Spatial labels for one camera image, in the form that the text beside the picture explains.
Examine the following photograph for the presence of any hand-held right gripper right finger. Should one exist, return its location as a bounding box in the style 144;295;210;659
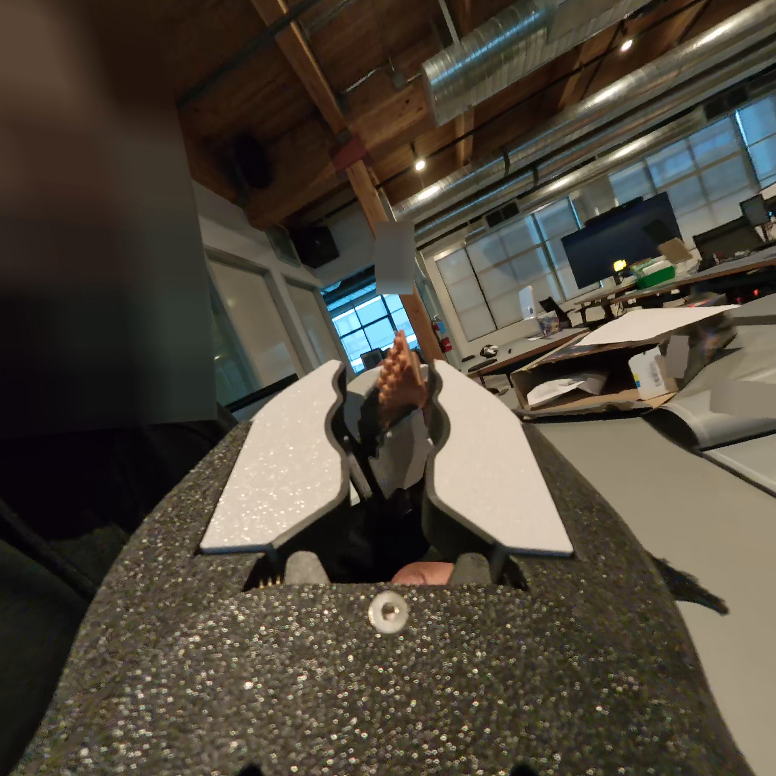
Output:
424;359;576;559

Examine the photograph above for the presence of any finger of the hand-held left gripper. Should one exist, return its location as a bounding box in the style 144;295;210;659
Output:
369;405;437;492
343;370;389;440

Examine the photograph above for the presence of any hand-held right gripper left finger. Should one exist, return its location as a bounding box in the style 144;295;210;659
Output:
198;359;354;556

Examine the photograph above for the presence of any orange-brown toy brick piece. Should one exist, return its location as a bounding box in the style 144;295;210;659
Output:
376;330;429;420

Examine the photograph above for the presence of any grey desk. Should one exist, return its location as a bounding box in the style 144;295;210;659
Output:
518;339;776;776

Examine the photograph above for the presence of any person's left hand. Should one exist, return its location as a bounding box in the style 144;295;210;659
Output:
390;561;457;586

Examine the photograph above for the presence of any brown background table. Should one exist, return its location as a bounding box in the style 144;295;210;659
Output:
464;326;590;378

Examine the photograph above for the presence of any open cardboard box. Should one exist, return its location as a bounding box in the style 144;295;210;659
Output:
509;305;742;420

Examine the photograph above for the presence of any grey moulded tray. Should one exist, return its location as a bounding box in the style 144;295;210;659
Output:
647;375;776;452

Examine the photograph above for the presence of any green box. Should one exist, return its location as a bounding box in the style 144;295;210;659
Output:
629;261;678;290

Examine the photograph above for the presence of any large dark monitor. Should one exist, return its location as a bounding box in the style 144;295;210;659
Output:
561;192;684;290

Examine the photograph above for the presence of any long background table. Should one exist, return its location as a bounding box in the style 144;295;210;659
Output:
573;250;776;317

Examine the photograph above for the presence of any black wall speaker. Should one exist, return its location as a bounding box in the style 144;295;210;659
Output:
294;224;341;269

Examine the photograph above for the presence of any wooden support post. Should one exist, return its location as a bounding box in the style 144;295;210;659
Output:
250;0;447;366

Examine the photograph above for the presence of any wide silver ventilation duct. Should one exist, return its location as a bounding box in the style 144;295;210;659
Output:
420;0;561;129

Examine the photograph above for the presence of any long silver ventilation duct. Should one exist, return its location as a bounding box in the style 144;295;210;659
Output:
393;18;776;228

